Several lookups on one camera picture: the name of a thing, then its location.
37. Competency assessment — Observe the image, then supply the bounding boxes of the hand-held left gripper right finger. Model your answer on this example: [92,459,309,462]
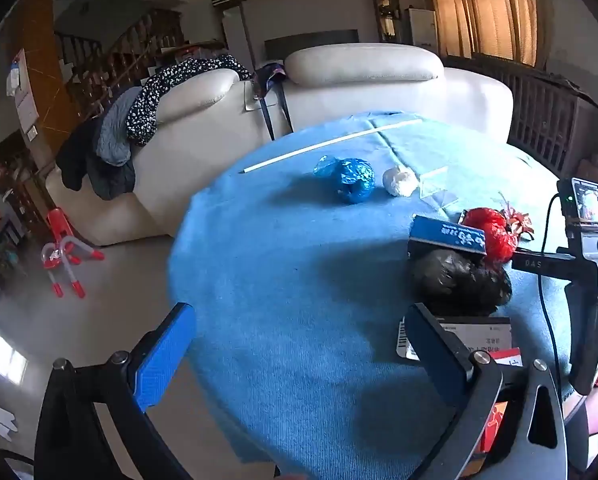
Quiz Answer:
[404,302,567,480]

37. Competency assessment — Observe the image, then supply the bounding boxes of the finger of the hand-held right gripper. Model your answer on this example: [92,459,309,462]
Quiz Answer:
[512,254,577,277]

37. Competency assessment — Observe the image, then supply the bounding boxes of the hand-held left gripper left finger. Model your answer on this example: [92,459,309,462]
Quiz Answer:
[34,302,197,480]

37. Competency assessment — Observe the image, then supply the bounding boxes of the white box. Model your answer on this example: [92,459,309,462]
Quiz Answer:
[395,316,512,361]

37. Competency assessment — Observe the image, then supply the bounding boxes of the red plastic bag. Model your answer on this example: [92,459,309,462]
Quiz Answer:
[462,207,517,266]

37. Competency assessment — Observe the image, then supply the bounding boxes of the black plastic bag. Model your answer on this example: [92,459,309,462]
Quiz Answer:
[410,250,513,317]

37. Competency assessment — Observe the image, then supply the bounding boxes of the red and white packet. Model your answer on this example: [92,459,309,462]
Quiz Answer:
[472,347,525,456]

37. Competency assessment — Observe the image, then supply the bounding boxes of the blue cardboard box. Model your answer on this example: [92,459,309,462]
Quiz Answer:
[408,215,487,261]

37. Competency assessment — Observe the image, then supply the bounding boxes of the clear plastic wrapper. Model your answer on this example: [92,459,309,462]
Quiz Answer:
[418,167,462,208]

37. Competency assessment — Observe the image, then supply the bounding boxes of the white paper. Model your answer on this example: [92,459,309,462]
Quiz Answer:
[382,165,419,197]

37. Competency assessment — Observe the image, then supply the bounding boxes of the blue plastic bag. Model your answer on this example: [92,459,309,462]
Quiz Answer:
[313,156,376,205]

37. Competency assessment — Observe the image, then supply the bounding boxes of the dark wooden crib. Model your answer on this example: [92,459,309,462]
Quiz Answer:
[441,52,598,176]

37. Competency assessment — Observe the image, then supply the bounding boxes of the blue tablecloth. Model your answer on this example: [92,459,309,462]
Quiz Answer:
[168,112,598,480]

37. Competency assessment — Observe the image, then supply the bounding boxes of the red and white toy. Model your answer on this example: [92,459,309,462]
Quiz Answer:
[40,208,106,300]

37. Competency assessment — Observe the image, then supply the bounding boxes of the thin white stick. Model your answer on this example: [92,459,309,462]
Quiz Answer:
[242,120,420,175]

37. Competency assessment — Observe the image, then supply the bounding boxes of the grey knit garment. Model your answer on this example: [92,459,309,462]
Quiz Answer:
[95,86,142,167]

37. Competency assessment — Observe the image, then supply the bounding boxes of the dark wooden shelf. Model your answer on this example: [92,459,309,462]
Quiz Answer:
[0,130,44,301]

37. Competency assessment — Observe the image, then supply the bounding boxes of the striped tan curtain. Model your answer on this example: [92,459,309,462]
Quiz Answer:
[419,0,547,68]

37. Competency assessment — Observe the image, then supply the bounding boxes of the black white floral garment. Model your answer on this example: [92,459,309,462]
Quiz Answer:
[126,56,252,147]

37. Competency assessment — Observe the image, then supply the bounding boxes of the white standing air conditioner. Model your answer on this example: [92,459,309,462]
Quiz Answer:
[404,7,439,51]

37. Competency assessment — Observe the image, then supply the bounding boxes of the cream leather sofa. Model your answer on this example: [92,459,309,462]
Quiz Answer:
[46,42,515,248]

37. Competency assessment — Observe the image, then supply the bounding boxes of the dark display cabinet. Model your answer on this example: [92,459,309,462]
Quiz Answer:
[376,0,401,43]

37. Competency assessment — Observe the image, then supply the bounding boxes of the wooden staircase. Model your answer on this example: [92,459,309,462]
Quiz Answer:
[54,7,185,116]

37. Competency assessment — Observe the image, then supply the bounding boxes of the black television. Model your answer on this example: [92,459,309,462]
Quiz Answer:
[264,28,357,61]

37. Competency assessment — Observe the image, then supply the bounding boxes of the wall papers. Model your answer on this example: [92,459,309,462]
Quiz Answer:
[6,49,40,142]

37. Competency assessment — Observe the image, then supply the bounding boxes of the dark bag with straps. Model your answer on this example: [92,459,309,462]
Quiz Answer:
[251,62,295,141]

